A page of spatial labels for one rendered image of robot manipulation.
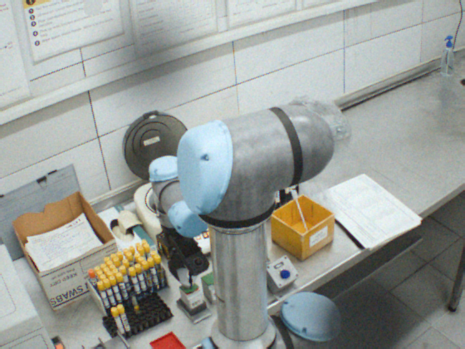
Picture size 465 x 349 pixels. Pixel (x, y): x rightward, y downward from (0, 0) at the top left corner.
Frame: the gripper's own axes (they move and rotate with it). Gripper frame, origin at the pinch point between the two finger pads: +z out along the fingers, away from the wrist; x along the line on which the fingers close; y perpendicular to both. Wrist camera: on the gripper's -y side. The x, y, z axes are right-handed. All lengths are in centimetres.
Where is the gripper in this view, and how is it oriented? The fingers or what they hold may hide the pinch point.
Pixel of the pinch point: (190, 285)
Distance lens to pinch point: 141.2
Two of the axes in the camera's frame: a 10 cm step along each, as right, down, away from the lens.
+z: 0.8, 8.2, 5.6
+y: -5.7, -4.3, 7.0
